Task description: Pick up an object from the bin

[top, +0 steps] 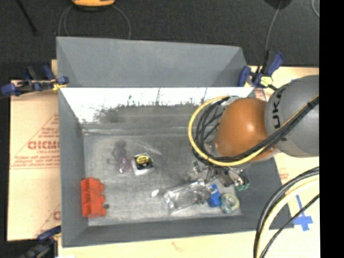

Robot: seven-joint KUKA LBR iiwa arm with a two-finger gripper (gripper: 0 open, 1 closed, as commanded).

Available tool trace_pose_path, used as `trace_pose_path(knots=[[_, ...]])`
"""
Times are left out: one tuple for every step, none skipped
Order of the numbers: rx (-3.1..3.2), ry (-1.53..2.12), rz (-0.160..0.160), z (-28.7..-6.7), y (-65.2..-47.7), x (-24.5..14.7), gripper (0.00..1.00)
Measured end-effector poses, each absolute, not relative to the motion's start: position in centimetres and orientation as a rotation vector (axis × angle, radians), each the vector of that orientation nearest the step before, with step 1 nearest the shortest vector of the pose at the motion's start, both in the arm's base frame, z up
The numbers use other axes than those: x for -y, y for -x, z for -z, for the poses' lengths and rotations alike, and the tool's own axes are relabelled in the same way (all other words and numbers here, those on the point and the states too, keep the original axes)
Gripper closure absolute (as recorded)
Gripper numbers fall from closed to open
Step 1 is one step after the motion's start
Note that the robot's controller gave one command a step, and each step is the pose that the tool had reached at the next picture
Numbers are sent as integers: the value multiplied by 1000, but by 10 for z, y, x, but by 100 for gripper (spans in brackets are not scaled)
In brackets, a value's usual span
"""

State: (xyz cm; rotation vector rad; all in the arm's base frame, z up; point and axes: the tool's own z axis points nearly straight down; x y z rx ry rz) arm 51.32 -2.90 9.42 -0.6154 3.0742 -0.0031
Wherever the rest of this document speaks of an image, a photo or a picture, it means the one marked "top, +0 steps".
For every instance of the clear plastic bottle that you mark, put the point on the clear plastic bottle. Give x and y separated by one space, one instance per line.
185 196

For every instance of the black cylinder on white bracket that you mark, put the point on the black cylinder on white bracket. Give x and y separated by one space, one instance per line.
241 175

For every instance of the grey metal bin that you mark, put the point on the grey metal bin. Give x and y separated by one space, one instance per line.
150 68

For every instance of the red toy brick block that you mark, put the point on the red toy brick block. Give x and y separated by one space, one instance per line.
92 197

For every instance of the small purple clear object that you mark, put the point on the small purple clear object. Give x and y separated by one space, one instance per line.
123 166

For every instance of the small blue object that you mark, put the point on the small blue object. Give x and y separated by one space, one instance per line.
214 196

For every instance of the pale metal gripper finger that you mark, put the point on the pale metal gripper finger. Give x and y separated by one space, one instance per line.
208 176
197 167

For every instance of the brown cardboard board, red print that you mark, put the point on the brown cardboard board, red print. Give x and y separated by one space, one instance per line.
32 133

